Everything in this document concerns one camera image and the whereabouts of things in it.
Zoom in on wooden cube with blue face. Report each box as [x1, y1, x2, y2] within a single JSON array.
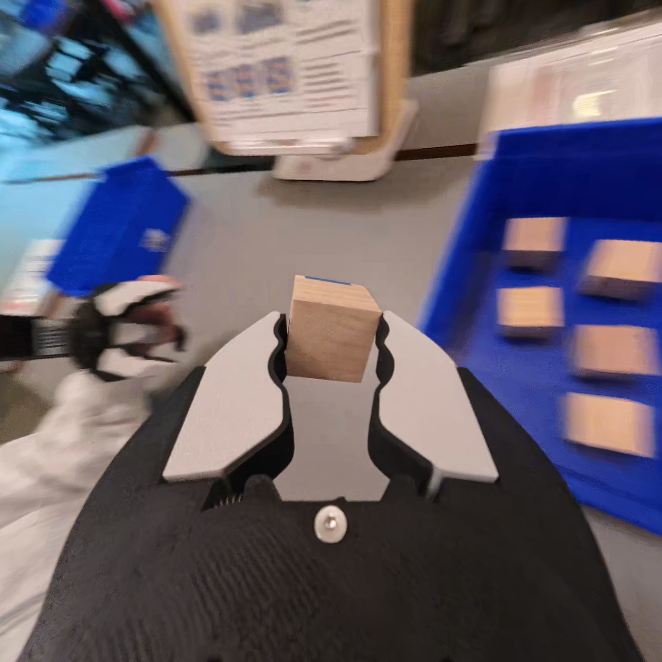
[[284, 274, 383, 384]]

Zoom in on person's left forearm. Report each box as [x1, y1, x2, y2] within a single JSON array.
[[0, 362, 174, 544]]

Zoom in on office desks and chairs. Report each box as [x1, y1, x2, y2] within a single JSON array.
[[0, 0, 182, 135]]

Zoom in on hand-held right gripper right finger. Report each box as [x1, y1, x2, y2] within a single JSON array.
[[368, 310, 500, 500]]

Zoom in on person's light grey hoodie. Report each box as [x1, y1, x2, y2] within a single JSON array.
[[0, 517, 78, 662]]

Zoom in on printed instruction sheet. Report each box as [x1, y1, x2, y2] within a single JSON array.
[[173, 0, 381, 151]]

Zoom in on narrow laminated sheet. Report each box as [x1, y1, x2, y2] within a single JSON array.
[[0, 240, 65, 313]]

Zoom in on blue plastic bin white tag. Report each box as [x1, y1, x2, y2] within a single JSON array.
[[46, 155, 192, 298]]

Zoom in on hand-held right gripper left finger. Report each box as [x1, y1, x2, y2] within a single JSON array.
[[161, 310, 295, 484]]

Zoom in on laminated instruction sheets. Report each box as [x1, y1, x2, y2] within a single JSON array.
[[478, 21, 662, 158]]

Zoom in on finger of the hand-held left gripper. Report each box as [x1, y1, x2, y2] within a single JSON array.
[[94, 281, 181, 319], [96, 341, 179, 382]]

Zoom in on instruction sheet on stand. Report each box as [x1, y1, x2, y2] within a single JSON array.
[[152, 0, 421, 183]]

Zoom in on person's left hand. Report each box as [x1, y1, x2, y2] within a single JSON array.
[[124, 274, 187, 363]]

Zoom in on pile of wooden cubes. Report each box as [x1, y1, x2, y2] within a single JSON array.
[[496, 216, 662, 458]]

